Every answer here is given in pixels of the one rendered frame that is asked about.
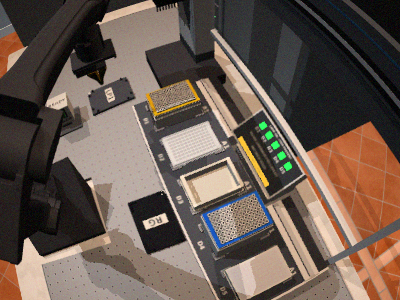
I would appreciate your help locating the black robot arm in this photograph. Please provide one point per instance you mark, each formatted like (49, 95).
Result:
(27, 150)

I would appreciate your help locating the black rectangular pad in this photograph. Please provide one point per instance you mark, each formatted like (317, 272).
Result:
(156, 222)

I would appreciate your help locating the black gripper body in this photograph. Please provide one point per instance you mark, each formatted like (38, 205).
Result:
(92, 56)

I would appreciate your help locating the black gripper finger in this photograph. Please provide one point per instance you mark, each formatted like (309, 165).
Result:
(94, 76)
(101, 74)

